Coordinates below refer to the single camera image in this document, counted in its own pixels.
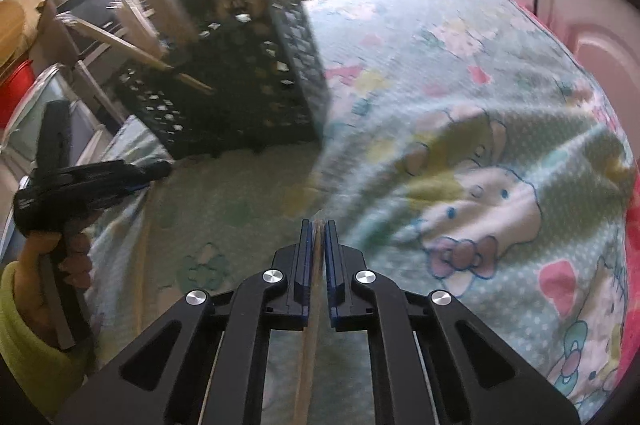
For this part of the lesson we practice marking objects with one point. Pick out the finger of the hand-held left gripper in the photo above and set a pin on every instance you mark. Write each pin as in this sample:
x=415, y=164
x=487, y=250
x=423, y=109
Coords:
x=130, y=189
x=140, y=170

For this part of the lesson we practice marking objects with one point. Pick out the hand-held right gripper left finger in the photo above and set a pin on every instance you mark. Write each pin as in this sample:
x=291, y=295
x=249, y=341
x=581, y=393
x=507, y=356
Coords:
x=306, y=265

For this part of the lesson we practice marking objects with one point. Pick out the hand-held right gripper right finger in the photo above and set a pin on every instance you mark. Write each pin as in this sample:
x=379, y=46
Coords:
x=332, y=265

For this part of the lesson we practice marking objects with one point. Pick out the dark green plastic basket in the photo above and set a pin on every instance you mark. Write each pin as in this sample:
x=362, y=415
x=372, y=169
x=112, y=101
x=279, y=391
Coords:
x=225, y=95

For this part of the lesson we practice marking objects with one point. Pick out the person's left forearm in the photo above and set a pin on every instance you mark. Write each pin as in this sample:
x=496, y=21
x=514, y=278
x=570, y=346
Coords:
x=30, y=370

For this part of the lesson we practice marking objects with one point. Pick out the person's left hand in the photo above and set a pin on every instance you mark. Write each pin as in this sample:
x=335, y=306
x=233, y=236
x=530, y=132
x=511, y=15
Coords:
x=77, y=255

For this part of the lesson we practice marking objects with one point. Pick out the wooden kitchen shelf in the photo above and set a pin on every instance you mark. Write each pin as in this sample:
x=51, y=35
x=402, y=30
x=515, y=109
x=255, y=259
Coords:
x=95, y=75

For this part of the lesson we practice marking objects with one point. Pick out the red plastic basin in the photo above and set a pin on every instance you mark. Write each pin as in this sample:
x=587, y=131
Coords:
x=15, y=95

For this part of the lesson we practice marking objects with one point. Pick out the tan round lid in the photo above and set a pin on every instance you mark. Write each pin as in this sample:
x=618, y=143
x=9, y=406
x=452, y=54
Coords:
x=17, y=30

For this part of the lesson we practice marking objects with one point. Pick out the printed cartoon blanket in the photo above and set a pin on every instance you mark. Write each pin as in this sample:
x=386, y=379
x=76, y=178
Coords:
x=450, y=105

